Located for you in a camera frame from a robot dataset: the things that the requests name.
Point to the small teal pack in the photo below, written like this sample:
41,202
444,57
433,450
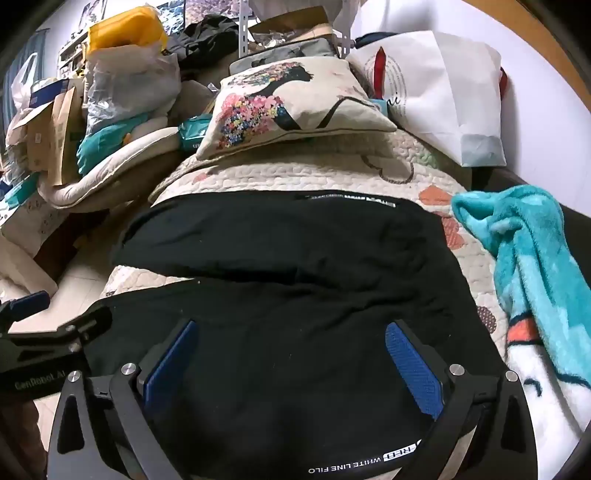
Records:
379,107

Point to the person's left forearm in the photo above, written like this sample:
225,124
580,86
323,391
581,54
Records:
18,438

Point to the white metal rack post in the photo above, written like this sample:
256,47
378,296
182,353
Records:
243,27

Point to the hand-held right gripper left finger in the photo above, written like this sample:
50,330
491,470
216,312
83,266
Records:
170,367

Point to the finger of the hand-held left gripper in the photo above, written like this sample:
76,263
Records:
30,302
81,325

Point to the black clothes pile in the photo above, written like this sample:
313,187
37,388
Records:
207,37

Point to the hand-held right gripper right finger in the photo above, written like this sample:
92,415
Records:
413,369

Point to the cream quilted bedspread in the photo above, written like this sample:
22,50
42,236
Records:
300,170

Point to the brown cardboard box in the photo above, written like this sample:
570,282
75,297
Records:
51,129

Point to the yellow bag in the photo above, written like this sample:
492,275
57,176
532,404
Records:
124,27

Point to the teal tissue pack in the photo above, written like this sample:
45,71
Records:
194,131

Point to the teal and white fleece blanket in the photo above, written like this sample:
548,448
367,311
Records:
531,240

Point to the white paper bag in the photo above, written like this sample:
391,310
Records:
23,230

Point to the clear plastic bag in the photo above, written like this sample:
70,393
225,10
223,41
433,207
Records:
129,78

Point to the teal soft pack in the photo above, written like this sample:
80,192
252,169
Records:
106,138

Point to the floral print cushion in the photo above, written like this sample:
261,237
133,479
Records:
323,106

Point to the black pants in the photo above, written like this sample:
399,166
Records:
277,277

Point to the white plastic carrier bag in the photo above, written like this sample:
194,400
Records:
23,87

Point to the beige padded pet bed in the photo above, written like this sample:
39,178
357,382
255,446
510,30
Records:
115,170

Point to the white shopping bag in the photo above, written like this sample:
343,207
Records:
443,92

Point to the grey flat pad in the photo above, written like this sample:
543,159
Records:
286,53

